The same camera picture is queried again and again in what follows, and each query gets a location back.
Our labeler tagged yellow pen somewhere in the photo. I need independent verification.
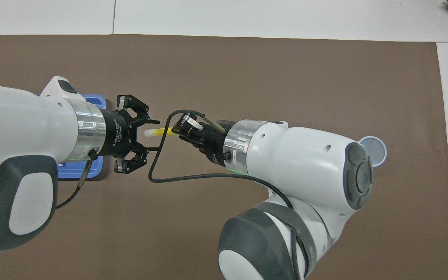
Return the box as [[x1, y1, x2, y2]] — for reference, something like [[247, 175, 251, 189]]
[[143, 126, 178, 137]]

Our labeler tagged translucent plastic cup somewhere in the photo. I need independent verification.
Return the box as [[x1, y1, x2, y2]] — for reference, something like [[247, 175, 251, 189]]
[[358, 136, 388, 168]]

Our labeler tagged black right arm gripper cable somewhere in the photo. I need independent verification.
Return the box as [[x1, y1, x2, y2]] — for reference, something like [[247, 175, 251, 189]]
[[148, 110, 310, 278]]

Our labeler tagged black arm gripper cable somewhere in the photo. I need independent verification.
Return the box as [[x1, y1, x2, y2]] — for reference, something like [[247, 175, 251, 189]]
[[148, 110, 310, 278], [55, 150, 99, 210]]

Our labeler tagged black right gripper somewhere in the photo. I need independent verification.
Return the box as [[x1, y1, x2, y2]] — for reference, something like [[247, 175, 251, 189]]
[[172, 114, 234, 168]]

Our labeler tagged brown table mat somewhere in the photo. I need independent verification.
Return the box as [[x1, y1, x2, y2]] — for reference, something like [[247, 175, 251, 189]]
[[0, 34, 448, 280]]

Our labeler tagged black left arm gripper cable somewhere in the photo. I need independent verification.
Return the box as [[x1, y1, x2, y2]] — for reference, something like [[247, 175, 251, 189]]
[[55, 150, 99, 210]]

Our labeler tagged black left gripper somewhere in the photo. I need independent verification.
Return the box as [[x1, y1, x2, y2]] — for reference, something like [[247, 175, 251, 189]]
[[101, 94, 160, 174]]

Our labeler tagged blue plastic tray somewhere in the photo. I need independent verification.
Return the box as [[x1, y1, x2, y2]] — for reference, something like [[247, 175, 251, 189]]
[[57, 93, 107, 180]]

